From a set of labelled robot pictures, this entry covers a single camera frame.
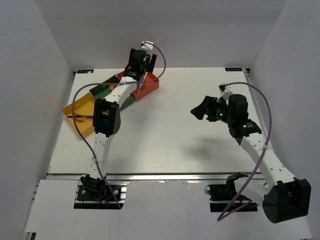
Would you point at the blue table label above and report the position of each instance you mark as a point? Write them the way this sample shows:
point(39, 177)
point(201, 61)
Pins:
point(233, 69)
point(84, 71)

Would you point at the yellow square container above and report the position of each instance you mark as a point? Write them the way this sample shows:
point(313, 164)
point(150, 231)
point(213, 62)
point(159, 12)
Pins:
point(85, 106)

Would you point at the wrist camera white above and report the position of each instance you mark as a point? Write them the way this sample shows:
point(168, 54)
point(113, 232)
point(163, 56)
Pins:
point(147, 46)
point(225, 93)

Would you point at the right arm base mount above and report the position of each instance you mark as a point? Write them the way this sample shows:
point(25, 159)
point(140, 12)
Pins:
point(221, 194)

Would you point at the orange gold spoon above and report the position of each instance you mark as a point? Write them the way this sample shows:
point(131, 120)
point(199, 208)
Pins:
point(112, 87)

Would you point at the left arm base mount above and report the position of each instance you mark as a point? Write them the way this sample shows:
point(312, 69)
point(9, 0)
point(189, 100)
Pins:
point(94, 194)

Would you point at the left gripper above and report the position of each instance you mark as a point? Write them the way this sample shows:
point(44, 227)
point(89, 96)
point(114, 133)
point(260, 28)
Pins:
point(149, 64)

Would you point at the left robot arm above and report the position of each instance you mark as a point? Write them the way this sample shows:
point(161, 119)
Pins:
point(107, 113)

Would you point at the aluminium table frame rail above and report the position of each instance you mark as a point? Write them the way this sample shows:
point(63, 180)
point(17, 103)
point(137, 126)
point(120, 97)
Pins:
point(255, 95)

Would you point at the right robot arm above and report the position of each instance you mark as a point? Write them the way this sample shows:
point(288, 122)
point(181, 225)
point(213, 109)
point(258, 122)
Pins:
point(284, 197)

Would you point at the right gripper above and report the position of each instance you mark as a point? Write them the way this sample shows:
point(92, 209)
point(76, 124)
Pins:
point(210, 103)

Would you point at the left blue table label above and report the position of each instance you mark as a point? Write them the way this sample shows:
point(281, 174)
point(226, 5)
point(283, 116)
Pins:
point(84, 71)

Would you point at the right blue table label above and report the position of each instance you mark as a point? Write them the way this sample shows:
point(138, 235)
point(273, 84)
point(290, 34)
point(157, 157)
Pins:
point(233, 69)

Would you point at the gold fork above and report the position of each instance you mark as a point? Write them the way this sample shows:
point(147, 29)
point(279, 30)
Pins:
point(82, 119)

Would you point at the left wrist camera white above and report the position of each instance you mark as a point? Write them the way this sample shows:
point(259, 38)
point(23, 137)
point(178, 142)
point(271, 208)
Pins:
point(147, 46)

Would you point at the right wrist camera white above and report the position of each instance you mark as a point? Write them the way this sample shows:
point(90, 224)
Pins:
point(225, 93)

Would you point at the purple fork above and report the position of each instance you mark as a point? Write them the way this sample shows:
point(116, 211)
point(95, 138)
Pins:
point(80, 115)

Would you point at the red square container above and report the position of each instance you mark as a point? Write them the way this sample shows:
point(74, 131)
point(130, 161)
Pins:
point(148, 87)

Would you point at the green square container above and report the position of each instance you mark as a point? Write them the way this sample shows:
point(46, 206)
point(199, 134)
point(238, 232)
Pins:
point(101, 91)

